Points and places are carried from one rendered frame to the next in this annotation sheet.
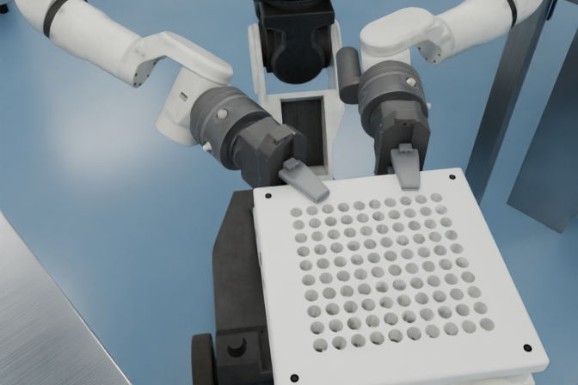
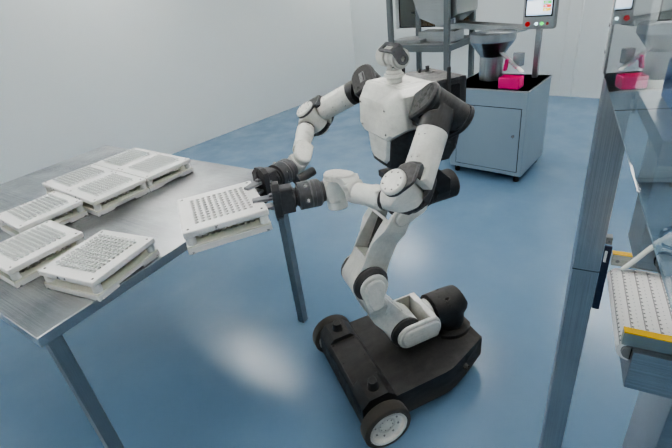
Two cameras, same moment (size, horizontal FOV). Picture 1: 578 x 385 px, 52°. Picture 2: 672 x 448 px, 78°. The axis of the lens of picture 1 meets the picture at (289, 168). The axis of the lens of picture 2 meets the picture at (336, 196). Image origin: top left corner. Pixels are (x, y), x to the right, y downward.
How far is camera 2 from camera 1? 1.38 m
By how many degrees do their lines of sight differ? 63
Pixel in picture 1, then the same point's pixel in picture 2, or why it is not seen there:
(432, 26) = (340, 178)
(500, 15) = (371, 194)
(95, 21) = (301, 130)
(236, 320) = (358, 327)
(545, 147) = not seen: outside the picture
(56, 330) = not seen: hidden behind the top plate
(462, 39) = (354, 194)
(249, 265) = not seen: hidden behind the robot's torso
